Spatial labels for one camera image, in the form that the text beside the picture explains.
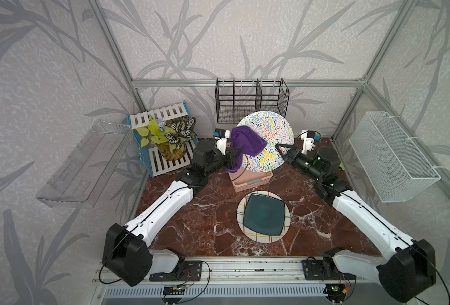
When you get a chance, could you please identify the teal square plate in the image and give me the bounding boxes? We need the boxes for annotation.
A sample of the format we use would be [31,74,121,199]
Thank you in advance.
[243,193,286,236]

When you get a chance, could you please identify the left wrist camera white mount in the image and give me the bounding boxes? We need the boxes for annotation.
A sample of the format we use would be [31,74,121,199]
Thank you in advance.
[213,128,231,155]

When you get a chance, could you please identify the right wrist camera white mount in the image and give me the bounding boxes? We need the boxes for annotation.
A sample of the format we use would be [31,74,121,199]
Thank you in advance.
[299,130,321,154]

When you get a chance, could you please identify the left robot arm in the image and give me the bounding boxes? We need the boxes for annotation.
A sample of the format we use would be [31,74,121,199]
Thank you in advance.
[101,139,243,287]

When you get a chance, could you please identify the blue white slatted crate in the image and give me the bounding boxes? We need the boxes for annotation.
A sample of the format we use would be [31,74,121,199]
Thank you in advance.
[127,101,198,177]

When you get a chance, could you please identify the white mesh wall basket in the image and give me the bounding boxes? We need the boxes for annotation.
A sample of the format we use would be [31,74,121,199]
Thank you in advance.
[349,111,441,203]

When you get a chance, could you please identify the colourful squiggle pattern plate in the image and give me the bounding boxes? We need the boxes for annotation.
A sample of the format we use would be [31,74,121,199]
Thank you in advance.
[235,110,294,173]

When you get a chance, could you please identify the pink perforated plastic basket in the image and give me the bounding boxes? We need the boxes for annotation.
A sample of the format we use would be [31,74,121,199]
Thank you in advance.
[229,168,273,193]

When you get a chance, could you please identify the white plaid striped round plate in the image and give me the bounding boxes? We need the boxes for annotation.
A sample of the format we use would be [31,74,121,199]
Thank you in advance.
[236,191,291,243]

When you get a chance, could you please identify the clear plastic wall shelf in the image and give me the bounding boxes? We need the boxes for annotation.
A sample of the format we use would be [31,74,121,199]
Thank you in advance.
[36,120,133,208]

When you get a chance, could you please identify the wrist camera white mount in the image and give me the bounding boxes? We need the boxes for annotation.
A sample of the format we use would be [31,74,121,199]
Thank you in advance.
[299,130,321,154]
[213,128,231,155]

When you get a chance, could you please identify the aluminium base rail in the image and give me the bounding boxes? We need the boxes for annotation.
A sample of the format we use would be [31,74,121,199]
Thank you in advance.
[83,257,395,304]

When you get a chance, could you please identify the potted plant variegated leaves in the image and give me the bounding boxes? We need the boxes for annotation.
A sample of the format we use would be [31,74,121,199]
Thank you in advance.
[136,116,196,161]

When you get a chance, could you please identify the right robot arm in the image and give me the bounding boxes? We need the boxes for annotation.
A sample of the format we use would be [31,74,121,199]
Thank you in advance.
[275,144,443,303]

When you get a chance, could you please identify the black wire wall basket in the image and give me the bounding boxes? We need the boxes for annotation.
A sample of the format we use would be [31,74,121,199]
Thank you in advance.
[215,79,291,124]

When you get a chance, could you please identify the purple microfiber cloth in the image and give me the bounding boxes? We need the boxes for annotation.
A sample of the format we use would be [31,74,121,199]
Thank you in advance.
[226,126,268,173]

